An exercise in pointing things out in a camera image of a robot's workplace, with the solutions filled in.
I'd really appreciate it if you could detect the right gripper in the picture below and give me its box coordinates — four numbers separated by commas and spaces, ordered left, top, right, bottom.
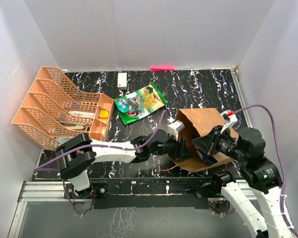
191, 124, 247, 163

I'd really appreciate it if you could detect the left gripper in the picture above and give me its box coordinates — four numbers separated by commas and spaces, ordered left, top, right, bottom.
149, 132, 193, 162

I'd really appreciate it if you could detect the brown paper bag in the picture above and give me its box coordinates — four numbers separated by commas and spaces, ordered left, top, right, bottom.
173, 108, 233, 172

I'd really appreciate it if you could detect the green chips bag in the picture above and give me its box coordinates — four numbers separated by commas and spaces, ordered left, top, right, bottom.
114, 83, 168, 125

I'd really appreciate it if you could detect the teal snack packet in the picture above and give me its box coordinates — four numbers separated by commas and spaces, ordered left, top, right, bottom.
115, 97, 144, 113

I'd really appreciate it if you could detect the dark blue snack bag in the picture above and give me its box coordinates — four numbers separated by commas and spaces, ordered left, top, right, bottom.
195, 146, 218, 165

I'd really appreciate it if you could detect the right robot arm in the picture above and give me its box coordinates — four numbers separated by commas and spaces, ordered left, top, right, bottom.
192, 125, 296, 238

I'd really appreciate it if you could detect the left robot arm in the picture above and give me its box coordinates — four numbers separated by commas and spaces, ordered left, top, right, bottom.
55, 129, 192, 198

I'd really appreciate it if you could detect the yellow sticky note block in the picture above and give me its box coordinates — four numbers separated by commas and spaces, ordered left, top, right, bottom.
98, 110, 109, 119

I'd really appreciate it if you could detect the red light strip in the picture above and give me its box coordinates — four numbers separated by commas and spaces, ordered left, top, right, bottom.
150, 65, 175, 71

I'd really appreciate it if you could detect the small white box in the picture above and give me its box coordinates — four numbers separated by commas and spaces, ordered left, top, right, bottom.
117, 72, 128, 90

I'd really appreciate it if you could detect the white tube in organizer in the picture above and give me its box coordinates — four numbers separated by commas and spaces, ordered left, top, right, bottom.
69, 111, 95, 119

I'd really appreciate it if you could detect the stapler in organizer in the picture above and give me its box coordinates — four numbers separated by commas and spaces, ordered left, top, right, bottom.
59, 121, 86, 130

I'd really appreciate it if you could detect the orange plastic desk organizer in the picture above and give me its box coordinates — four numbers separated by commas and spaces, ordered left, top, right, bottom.
12, 66, 114, 150

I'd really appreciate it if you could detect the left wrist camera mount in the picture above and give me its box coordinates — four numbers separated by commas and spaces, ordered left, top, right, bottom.
168, 120, 185, 137

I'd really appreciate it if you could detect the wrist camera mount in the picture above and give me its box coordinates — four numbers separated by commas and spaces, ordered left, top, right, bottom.
168, 120, 185, 137
220, 110, 237, 134

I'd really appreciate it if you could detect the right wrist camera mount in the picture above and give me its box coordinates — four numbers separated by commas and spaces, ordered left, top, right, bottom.
220, 110, 237, 134

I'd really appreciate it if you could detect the black front mounting rail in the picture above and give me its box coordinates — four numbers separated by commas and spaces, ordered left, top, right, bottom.
91, 177, 211, 209

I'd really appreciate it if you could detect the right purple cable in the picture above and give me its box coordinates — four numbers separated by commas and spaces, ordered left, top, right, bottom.
232, 104, 298, 238

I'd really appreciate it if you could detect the purple cable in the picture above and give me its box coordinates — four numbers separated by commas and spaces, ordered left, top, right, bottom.
232, 104, 298, 238
33, 110, 167, 173

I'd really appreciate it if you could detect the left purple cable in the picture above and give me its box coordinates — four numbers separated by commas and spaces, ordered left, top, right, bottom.
33, 110, 167, 173

